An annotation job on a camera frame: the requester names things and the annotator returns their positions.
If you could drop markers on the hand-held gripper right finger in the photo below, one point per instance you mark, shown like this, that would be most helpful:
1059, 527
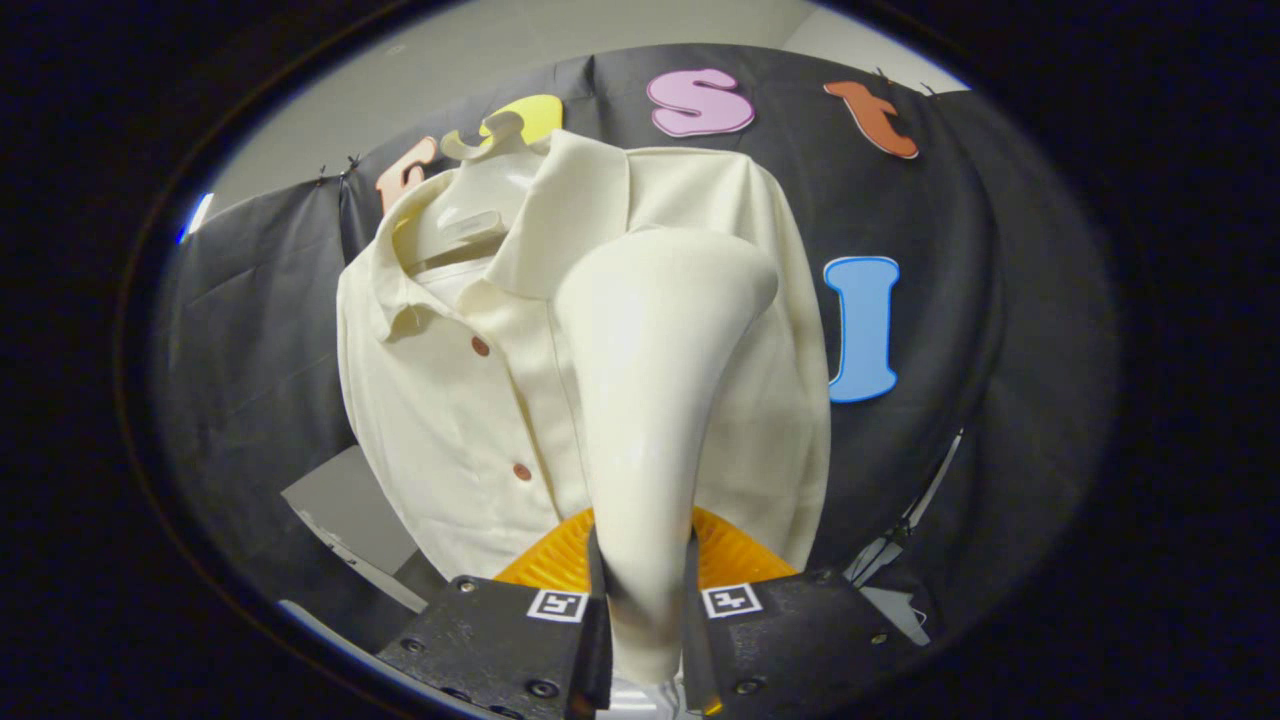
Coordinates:
700, 660

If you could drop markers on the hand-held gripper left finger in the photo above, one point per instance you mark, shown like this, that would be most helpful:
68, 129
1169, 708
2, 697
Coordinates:
597, 660

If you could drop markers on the white garment steamer head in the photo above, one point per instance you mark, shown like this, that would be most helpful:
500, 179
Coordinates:
660, 400

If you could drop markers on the cream button-up shirt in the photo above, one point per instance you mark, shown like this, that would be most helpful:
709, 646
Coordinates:
450, 420

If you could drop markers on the grey drawer cabinet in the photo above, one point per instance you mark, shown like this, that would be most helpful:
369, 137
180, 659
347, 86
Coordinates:
345, 500

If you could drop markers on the white plastic hanger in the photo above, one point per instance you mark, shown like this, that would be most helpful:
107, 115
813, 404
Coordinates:
465, 205

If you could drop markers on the small ceiling light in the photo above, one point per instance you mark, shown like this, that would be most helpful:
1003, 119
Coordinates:
198, 215

